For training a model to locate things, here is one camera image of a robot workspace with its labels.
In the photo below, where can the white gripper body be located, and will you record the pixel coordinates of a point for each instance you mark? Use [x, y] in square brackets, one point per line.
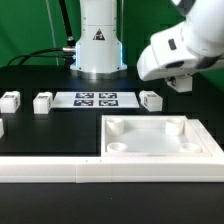
[166, 56]

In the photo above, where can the white marker base plate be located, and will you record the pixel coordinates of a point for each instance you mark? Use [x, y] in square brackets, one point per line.
[95, 100]

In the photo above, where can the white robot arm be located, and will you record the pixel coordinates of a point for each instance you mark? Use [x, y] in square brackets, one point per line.
[114, 33]

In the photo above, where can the white square table top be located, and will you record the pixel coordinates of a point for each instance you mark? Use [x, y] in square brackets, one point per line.
[150, 136]

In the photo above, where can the white L-shaped obstacle fence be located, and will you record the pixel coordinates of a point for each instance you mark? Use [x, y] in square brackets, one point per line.
[85, 168]

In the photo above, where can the white block at left edge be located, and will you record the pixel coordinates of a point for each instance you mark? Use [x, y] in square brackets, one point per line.
[1, 128]

